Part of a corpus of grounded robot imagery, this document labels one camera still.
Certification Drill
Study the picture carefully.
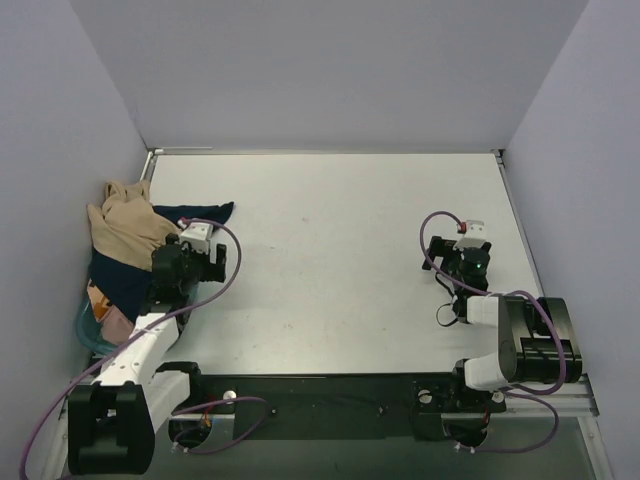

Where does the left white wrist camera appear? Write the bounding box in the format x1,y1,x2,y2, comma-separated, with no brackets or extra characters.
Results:
178,218,214,254

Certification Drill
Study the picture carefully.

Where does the teal plastic basket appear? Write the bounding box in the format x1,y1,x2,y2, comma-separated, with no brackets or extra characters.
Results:
75,285,198,355

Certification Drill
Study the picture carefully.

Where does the beige t shirt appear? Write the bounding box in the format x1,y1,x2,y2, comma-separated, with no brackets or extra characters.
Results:
87,180,180,271

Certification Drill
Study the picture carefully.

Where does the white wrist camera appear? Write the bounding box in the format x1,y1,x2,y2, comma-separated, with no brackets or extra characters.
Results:
454,220,486,251
178,218,214,254

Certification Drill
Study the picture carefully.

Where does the pink patterned t shirt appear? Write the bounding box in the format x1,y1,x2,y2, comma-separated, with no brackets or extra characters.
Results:
87,280,134,346

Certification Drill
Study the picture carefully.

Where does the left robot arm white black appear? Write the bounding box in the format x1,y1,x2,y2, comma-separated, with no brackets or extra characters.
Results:
68,222,226,475

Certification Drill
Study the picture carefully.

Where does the aluminium frame rail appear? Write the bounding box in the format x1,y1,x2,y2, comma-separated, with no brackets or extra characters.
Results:
69,362,597,422

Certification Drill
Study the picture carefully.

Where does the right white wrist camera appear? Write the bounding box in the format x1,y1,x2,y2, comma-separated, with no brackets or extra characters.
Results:
454,220,486,251

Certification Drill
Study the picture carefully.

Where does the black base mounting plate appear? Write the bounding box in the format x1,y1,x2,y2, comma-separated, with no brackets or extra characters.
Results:
168,373,506,448

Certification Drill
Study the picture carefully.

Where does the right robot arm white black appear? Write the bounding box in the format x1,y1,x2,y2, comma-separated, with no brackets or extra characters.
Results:
422,236,583,409

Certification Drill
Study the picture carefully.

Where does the navy blue t shirt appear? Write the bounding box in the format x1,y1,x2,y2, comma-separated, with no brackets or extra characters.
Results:
89,202,235,307

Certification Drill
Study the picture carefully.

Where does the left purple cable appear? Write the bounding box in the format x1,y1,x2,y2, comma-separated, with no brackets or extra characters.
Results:
18,218,245,480

